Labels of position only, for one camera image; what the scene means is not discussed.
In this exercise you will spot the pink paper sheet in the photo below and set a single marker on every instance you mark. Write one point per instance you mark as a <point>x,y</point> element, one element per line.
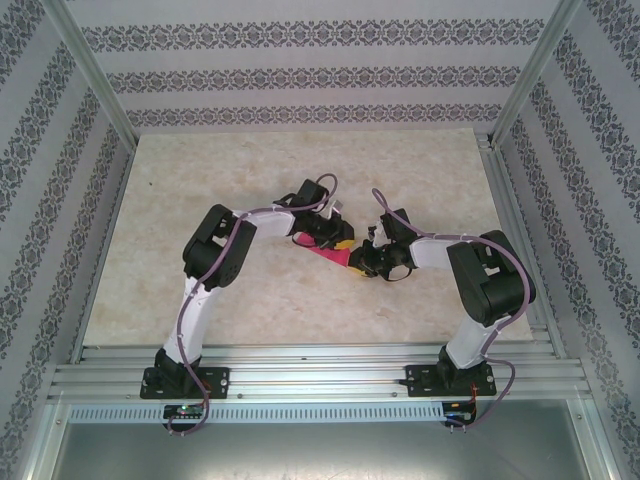
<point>332,256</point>

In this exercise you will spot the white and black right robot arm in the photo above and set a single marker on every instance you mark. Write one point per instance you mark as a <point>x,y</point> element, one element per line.
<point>490,280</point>

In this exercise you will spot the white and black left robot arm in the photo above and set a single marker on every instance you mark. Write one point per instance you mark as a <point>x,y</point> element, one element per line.
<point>215,250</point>

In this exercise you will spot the grey metal sheet panel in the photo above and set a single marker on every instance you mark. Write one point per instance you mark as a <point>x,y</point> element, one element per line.
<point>320,450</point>

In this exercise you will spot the circuit board with orange part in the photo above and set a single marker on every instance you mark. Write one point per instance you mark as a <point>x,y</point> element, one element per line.
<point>457,407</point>

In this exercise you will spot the circuit board with green light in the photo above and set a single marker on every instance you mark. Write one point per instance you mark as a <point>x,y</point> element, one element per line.
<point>182,411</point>

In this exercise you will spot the white left camera plug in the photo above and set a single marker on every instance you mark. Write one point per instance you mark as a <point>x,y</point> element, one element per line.
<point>337,208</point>

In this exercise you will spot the white camera plug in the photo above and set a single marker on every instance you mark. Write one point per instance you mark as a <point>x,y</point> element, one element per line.
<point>337,208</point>
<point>377,231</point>

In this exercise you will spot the white right camera plug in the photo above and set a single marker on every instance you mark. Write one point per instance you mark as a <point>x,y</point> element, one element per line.
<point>377,231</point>

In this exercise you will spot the aluminium mounting rail beam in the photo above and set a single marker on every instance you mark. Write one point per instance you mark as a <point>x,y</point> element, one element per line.
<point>320,375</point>

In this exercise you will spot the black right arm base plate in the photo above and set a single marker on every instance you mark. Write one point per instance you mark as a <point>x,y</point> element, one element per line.
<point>420,380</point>

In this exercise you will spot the wide aluminium side rail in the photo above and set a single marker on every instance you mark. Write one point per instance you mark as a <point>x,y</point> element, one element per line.
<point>507,200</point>

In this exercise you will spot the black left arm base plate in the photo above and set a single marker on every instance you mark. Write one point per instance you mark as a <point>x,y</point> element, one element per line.
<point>217,382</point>

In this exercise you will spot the narrow aluminium side rail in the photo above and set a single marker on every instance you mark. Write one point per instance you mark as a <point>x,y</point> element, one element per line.
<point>101,260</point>

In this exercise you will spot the aluminium frame post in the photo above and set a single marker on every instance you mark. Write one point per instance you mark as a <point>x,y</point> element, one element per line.
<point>534,70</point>
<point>91,70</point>

